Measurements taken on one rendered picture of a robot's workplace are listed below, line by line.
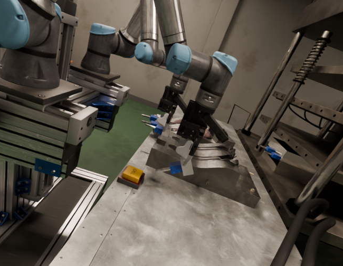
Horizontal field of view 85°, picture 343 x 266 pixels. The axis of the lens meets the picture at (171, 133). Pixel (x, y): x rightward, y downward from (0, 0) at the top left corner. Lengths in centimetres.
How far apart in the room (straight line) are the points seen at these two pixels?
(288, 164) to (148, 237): 115
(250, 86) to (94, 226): 451
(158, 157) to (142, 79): 382
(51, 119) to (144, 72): 394
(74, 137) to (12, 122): 18
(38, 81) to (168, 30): 40
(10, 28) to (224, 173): 76
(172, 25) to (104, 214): 58
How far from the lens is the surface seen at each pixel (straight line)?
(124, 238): 57
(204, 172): 81
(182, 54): 52
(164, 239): 60
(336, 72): 156
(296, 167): 155
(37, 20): 54
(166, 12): 64
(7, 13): 51
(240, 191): 88
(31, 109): 69
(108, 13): 474
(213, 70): 55
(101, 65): 112
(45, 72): 68
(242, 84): 472
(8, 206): 130
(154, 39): 85
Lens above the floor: 125
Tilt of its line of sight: 21 degrees down
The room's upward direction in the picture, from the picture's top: 21 degrees clockwise
